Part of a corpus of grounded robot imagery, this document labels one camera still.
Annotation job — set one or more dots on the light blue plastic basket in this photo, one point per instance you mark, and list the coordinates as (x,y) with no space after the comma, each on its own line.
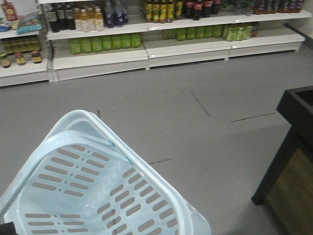
(84,180)

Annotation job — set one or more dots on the black wooden produce display stand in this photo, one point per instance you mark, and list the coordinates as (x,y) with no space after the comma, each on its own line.
(287,186)

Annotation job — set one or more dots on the white store shelving unit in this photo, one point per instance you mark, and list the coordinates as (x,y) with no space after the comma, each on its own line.
(59,64)

